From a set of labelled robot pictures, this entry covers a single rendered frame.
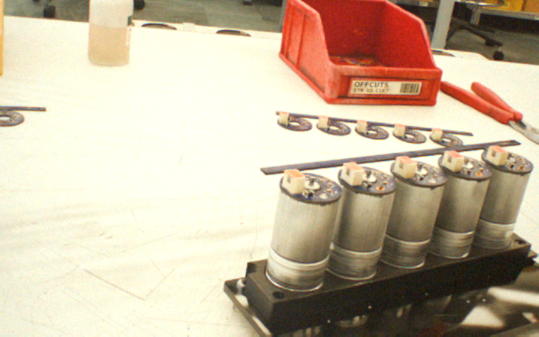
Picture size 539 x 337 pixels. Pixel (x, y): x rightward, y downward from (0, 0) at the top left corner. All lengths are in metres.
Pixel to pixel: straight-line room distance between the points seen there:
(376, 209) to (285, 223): 0.04
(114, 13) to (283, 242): 0.34
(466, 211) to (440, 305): 0.04
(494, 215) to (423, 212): 0.05
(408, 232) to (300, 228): 0.06
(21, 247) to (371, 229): 0.16
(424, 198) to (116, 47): 0.34
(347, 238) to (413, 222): 0.03
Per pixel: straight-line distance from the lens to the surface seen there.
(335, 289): 0.31
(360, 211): 0.31
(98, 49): 0.60
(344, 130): 0.53
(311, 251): 0.30
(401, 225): 0.33
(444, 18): 2.89
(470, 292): 0.35
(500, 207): 0.37
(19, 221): 0.38
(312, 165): 0.31
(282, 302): 0.30
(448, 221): 0.35
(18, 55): 0.62
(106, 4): 0.59
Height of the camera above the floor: 0.94
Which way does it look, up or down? 24 degrees down
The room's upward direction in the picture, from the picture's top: 9 degrees clockwise
